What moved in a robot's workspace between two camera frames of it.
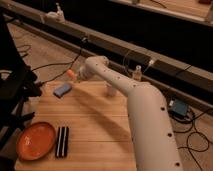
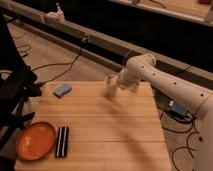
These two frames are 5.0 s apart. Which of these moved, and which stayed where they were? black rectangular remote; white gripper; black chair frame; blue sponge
Moved: white gripper
Stayed: black chair frame; black rectangular remote; blue sponge
